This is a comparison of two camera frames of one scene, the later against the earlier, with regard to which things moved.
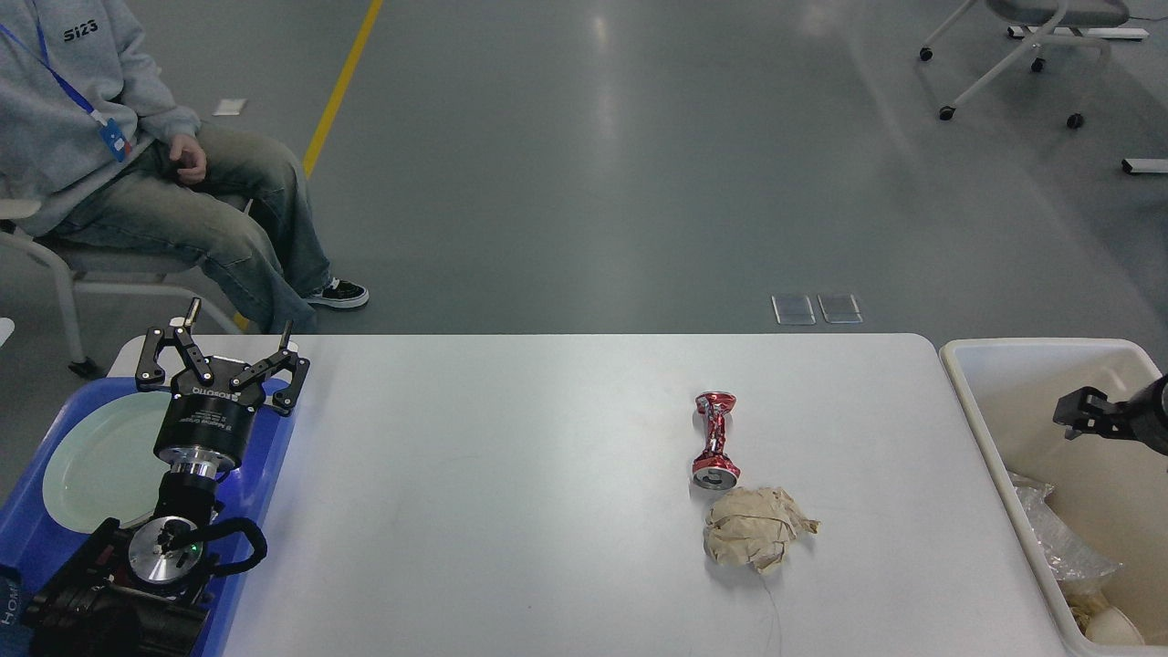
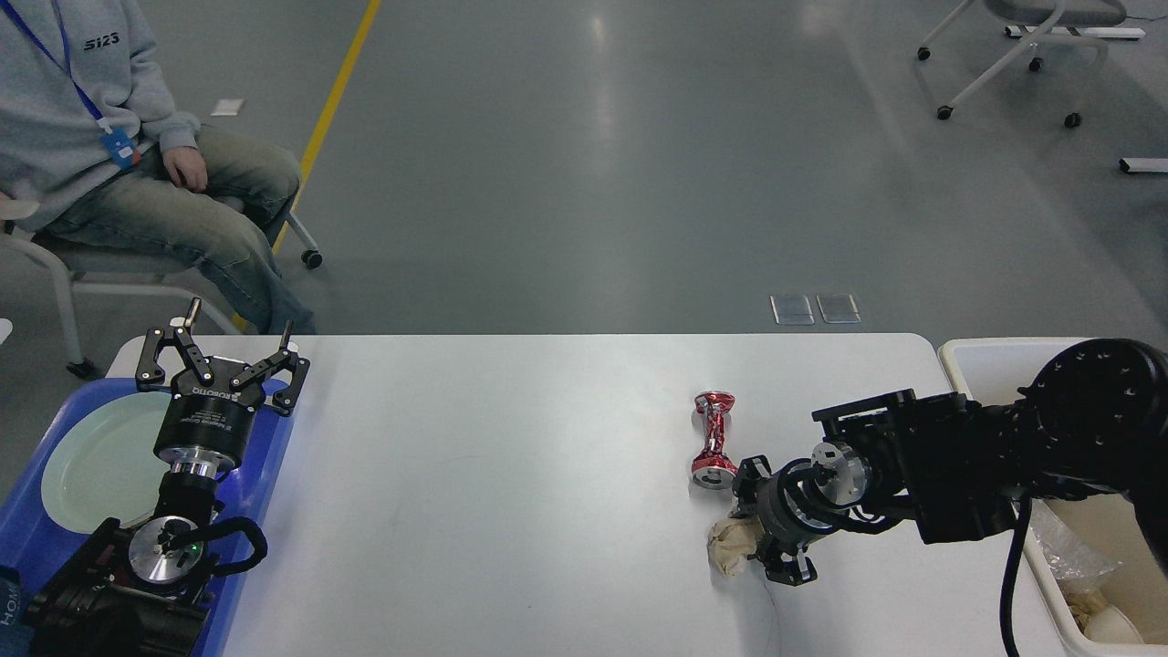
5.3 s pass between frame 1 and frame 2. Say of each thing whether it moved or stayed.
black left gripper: stayed
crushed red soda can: stayed
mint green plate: stayed
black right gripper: moved
